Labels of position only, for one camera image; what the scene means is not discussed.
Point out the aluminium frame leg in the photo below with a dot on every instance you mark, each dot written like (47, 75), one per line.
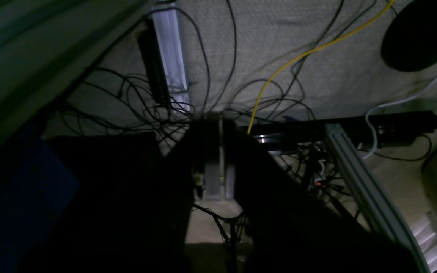
(167, 28)

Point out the black power strip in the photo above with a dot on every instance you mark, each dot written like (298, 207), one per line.
(150, 53)

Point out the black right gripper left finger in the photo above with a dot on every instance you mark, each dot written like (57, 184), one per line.
(130, 213)

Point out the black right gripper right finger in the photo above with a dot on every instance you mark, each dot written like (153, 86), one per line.
(293, 230)

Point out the black round stand base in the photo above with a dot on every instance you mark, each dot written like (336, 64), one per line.
(410, 42)

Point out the aluminium frame rail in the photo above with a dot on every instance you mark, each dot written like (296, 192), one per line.
(379, 211)

